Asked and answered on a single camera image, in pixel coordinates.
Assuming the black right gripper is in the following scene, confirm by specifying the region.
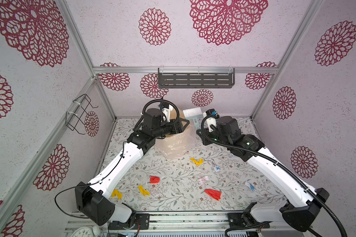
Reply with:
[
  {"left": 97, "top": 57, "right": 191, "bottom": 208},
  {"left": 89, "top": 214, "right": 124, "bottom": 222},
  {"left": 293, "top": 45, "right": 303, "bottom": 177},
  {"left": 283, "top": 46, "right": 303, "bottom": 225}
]
[{"left": 197, "top": 127, "right": 231, "bottom": 152}]

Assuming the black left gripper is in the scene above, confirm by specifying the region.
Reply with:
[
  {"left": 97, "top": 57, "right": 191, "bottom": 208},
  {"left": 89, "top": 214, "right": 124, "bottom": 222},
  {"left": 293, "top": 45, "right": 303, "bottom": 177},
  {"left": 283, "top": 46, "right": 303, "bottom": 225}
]
[{"left": 153, "top": 117, "right": 189, "bottom": 139}]

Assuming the light blue white brush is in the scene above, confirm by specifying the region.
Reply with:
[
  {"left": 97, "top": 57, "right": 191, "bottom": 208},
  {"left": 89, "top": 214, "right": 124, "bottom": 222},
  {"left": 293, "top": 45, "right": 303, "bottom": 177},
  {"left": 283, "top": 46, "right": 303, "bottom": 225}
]
[{"left": 183, "top": 107, "right": 204, "bottom": 129}]

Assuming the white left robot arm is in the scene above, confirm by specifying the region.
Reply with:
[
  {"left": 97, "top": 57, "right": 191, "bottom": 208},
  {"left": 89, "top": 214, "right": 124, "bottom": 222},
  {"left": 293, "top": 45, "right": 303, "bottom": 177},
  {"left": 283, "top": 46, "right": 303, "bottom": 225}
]
[{"left": 75, "top": 108, "right": 190, "bottom": 226}]

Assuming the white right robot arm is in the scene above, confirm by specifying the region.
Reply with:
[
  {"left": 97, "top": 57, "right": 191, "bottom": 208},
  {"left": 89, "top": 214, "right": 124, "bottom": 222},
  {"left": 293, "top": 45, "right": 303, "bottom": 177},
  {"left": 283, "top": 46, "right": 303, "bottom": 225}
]
[{"left": 197, "top": 110, "right": 329, "bottom": 233}]

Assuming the cream bin with plastic liner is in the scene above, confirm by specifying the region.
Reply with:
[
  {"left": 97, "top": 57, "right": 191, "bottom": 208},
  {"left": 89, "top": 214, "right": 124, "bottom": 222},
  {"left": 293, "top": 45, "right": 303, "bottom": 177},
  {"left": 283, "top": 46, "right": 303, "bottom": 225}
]
[{"left": 155, "top": 110, "right": 197, "bottom": 160}]

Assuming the yellow paper scrap far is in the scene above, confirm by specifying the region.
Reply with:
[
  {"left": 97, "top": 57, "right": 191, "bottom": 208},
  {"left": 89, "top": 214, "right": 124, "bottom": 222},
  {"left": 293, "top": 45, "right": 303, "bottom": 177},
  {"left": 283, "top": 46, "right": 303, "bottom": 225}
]
[{"left": 190, "top": 158, "right": 204, "bottom": 166}]

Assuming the yellow paper scrap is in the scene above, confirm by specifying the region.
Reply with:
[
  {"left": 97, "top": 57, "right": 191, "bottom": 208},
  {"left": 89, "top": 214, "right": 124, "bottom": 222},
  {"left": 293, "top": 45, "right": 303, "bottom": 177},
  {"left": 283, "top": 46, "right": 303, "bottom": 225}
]
[
  {"left": 111, "top": 189, "right": 123, "bottom": 200},
  {"left": 138, "top": 185, "right": 150, "bottom": 197},
  {"left": 190, "top": 158, "right": 204, "bottom": 166}
]

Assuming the pink white paper scrap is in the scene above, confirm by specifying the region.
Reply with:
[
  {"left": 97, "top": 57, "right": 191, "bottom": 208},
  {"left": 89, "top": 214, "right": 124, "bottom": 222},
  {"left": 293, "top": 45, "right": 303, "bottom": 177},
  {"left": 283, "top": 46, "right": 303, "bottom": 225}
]
[{"left": 197, "top": 176, "right": 209, "bottom": 186}]

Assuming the red paper scrap small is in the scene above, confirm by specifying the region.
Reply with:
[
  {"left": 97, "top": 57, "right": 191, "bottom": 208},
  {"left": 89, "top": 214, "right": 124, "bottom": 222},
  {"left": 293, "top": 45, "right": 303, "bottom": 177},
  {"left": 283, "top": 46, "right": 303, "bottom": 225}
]
[{"left": 149, "top": 176, "right": 160, "bottom": 184}]

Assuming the red paper scrap large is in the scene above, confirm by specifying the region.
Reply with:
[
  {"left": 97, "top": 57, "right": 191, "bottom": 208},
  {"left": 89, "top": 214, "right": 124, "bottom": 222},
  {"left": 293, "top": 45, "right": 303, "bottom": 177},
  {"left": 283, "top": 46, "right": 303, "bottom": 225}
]
[{"left": 204, "top": 189, "right": 222, "bottom": 201}]

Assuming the blue white scrap right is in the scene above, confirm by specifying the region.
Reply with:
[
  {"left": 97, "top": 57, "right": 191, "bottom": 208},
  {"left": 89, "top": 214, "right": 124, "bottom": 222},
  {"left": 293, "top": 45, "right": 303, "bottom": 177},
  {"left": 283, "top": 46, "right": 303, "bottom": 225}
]
[{"left": 244, "top": 181, "right": 255, "bottom": 192}]

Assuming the white pink scrap near yellow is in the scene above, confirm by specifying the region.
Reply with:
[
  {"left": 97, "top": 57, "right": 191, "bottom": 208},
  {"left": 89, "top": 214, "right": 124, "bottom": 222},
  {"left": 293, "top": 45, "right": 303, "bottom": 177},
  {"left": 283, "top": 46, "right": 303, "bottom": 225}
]
[{"left": 150, "top": 188, "right": 160, "bottom": 198}]

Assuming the yellow paper scrap middle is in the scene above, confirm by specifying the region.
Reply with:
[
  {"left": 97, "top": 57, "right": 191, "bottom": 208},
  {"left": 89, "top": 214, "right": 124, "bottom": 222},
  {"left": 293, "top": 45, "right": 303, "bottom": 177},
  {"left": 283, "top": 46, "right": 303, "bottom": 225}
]
[{"left": 138, "top": 185, "right": 150, "bottom": 197}]

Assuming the yellow paper scrap left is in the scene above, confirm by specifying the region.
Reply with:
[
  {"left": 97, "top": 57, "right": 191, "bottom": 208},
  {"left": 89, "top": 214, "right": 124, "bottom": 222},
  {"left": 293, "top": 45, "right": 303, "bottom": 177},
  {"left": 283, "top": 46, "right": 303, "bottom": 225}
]
[{"left": 111, "top": 189, "right": 123, "bottom": 200}]

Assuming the white dial gauge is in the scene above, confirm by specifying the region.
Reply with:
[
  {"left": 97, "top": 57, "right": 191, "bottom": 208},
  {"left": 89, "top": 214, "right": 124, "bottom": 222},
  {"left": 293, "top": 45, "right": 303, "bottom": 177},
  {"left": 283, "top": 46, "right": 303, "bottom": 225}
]
[{"left": 70, "top": 227, "right": 94, "bottom": 237}]

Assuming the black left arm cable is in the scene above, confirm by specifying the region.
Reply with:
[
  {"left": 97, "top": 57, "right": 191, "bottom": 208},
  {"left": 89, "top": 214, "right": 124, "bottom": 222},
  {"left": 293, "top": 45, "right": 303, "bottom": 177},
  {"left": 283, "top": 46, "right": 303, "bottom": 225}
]
[{"left": 54, "top": 99, "right": 181, "bottom": 219}]

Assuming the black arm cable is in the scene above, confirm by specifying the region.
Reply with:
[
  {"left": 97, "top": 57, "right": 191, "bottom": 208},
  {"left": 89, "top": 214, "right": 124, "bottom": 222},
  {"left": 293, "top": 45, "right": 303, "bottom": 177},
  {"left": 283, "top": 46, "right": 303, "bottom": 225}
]
[
  {"left": 54, "top": 99, "right": 181, "bottom": 219},
  {"left": 200, "top": 115, "right": 348, "bottom": 237}
]

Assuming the dark grey wall shelf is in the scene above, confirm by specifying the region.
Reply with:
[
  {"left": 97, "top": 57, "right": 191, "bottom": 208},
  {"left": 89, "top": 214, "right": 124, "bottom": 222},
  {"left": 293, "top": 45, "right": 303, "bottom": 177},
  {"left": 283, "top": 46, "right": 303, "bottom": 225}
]
[{"left": 157, "top": 68, "right": 235, "bottom": 89}]

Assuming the black wire wall basket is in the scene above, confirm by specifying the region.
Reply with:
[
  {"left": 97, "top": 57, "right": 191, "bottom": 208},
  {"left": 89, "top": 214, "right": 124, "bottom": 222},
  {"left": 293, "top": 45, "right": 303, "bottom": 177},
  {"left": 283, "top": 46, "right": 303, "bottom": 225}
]
[{"left": 65, "top": 94, "right": 100, "bottom": 137}]

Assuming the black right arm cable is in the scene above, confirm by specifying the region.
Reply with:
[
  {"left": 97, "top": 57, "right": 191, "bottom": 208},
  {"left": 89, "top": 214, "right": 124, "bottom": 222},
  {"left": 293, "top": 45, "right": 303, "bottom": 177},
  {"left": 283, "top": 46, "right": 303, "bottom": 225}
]
[{"left": 200, "top": 115, "right": 348, "bottom": 237}]

